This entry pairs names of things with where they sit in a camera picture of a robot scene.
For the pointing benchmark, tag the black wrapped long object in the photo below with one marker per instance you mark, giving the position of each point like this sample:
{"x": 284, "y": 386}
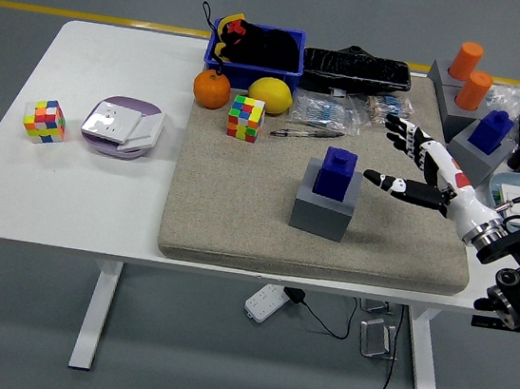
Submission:
{"x": 353, "y": 72}

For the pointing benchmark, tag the metal bracket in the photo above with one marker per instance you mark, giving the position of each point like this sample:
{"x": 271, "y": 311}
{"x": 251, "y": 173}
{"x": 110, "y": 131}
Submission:
{"x": 376, "y": 338}
{"x": 375, "y": 306}

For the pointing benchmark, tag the white power strip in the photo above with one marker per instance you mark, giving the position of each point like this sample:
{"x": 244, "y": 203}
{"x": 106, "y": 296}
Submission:
{"x": 266, "y": 303}

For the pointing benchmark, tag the small green connector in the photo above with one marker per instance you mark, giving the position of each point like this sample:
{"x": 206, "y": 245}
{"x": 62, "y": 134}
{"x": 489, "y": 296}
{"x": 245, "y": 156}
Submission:
{"x": 498, "y": 192}

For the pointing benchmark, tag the blue square seal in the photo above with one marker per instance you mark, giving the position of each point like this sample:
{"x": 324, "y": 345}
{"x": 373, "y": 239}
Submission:
{"x": 334, "y": 178}
{"x": 488, "y": 133}

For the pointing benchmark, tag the orange cylinder seal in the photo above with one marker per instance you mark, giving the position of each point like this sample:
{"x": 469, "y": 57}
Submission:
{"x": 465, "y": 61}
{"x": 473, "y": 90}

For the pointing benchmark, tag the grey cube seal holder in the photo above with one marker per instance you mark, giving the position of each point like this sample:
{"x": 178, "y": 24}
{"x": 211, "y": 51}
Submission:
{"x": 497, "y": 161}
{"x": 319, "y": 217}
{"x": 457, "y": 120}
{"x": 439, "y": 74}

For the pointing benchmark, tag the black table control panel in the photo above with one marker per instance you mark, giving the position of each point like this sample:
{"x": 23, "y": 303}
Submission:
{"x": 483, "y": 323}

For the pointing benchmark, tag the orange fruit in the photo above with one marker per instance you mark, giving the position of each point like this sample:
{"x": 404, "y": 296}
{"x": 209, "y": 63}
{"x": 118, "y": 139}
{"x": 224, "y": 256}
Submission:
{"x": 212, "y": 90}

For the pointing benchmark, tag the grey-brown mat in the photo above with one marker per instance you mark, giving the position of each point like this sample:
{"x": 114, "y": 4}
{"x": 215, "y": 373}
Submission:
{"x": 240, "y": 201}

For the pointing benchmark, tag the colourful puzzle cube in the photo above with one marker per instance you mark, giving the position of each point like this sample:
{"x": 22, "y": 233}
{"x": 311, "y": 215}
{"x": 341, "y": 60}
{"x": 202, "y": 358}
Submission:
{"x": 45, "y": 122}
{"x": 246, "y": 118}

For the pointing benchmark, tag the yellow lemon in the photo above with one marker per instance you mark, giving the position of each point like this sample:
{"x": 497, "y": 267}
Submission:
{"x": 270, "y": 95}

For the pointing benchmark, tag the white table leg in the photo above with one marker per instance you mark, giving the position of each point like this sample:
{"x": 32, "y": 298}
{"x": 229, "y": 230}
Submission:
{"x": 95, "y": 317}
{"x": 424, "y": 365}

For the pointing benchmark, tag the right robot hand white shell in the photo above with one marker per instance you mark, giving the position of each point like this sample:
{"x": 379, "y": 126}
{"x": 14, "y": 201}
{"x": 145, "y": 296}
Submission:
{"x": 467, "y": 202}

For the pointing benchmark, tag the blue plastic bin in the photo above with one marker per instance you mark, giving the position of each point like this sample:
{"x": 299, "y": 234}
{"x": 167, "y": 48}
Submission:
{"x": 251, "y": 76}

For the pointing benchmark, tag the grey ballpoint pen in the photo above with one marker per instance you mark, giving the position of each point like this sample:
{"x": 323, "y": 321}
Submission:
{"x": 306, "y": 134}

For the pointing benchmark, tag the white wall socket panel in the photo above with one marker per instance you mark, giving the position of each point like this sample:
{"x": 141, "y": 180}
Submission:
{"x": 109, "y": 121}

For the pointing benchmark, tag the clear bag of tan resistors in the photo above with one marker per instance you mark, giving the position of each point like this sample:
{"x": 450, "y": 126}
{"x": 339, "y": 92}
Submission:
{"x": 388, "y": 108}

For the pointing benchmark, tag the purple plate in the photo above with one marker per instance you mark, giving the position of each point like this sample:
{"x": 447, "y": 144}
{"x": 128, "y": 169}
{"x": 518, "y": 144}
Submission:
{"x": 103, "y": 147}

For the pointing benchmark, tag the clear bag of blue resistors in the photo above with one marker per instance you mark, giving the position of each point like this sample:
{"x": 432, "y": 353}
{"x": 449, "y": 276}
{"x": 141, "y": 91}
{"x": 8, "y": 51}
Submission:
{"x": 323, "y": 112}

